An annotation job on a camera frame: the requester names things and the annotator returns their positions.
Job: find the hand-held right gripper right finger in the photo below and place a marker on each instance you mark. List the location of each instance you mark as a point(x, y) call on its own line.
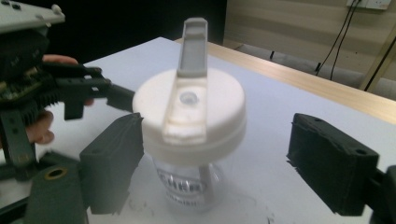
point(333, 168)

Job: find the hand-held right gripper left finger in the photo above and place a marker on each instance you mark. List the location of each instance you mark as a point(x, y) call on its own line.
point(109, 168)

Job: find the clear bottle white flip lid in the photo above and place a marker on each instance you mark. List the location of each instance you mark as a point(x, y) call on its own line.
point(190, 124)

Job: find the black curtain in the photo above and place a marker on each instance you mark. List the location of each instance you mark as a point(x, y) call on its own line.
point(124, 25)

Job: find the wooden table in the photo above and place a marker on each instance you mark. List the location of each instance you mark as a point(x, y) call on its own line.
point(311, 81)

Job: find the white table cover sheet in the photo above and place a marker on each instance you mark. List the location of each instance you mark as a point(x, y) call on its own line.
point(267, 102)

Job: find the pale vertical post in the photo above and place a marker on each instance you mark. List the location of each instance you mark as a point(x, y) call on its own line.
point(378, 62)

